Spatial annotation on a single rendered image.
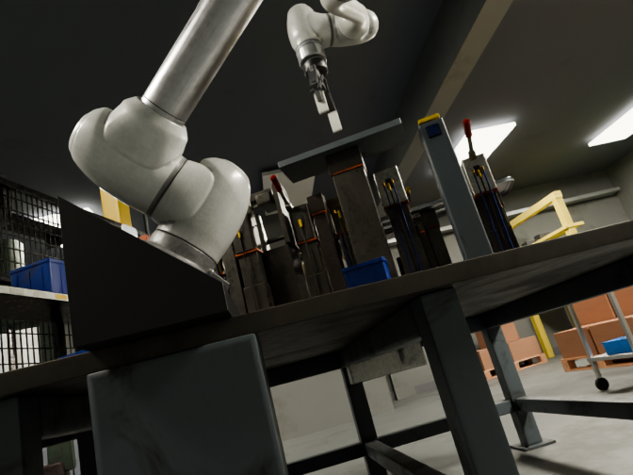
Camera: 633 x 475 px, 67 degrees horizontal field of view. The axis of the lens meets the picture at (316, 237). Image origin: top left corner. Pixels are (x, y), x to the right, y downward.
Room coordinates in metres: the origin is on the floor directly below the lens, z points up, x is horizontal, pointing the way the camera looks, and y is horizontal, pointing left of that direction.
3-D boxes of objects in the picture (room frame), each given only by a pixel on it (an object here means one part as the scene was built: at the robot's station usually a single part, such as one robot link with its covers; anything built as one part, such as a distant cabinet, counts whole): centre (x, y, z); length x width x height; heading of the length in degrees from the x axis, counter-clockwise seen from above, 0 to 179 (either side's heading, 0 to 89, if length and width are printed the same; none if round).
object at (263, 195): (1.47, 0.16, 0.95); 0.18 x 0.13 x 0.49; 79
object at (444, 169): (1.24, -0.40, 0.92); 0.08 x 0.08 x 0.44; 79
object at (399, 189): (1.42, -0.27, 0.90); 0.13 x 0.08 x 0.41; 169
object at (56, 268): (1.64, 0.94, 1.10); 0.30 x 0.17 x 0.13; 170
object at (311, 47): (1.28, -0.13, 1.50); 0.09 x 0.09 x 0.06
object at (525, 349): (7.31, -2.09, 0.33); 1.16 x 0.89 x 0.65; 99
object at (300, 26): (1.28, -0.15, 1.61); 0.13 x 0.11 x 0.16; 101
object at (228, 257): (1.49, 0.28, 0.91); 0.07 x 0.05 x 0.42; 169
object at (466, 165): (1.37, -0.52, 0.88); 0.12 x 0.07 x 0.36; 169
